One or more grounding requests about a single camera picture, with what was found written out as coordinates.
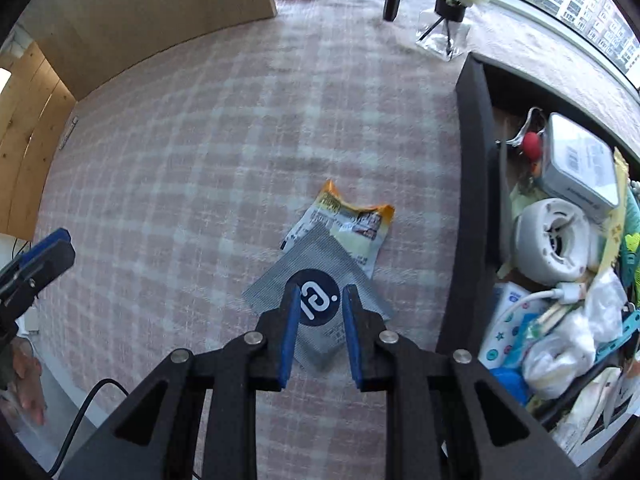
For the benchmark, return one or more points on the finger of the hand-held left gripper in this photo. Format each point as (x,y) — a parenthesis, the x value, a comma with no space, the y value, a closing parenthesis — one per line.
(52,265)
(47,244)

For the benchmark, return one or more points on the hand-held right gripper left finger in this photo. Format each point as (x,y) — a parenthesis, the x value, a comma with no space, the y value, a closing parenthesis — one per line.
(291,330)

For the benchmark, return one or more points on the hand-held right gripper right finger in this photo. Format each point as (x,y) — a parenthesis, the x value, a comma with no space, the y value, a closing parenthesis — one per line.
(352,330)

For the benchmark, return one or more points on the grey sachet with dark circle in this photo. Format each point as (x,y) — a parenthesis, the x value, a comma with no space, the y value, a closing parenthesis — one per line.
(325,260)

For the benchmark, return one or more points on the black storage box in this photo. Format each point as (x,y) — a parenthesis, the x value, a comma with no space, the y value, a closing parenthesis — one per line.
(472,185)

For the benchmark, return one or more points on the person's left hand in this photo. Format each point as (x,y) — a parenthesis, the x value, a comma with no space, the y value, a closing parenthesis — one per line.
(27,380)

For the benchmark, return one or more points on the orange yellow snack packet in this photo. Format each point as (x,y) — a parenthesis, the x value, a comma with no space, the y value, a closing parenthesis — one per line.
(355,225)

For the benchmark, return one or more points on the pine wood panel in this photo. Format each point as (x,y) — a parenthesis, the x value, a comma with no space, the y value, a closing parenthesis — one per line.
(25,135)

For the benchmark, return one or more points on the white blue printed box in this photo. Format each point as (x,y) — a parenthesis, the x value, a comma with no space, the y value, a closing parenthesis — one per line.
(505,332)

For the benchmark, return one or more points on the pink plaid tablecloth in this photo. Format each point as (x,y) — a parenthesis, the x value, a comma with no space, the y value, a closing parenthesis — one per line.
(225,135)

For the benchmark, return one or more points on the white plastic bag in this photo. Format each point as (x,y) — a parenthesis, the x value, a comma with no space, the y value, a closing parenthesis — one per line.
(565,345)

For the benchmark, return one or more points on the white round speaker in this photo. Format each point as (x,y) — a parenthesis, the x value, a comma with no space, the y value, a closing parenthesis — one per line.
(550,240)

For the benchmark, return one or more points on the light wooden board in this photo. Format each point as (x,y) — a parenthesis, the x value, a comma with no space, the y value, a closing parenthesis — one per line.
(150,10)

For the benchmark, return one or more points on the white box with label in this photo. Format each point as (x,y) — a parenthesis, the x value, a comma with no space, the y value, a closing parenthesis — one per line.
(580,170)

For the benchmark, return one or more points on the clear glass vase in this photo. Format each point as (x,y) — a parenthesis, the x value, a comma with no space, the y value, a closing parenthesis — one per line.
(444,35)

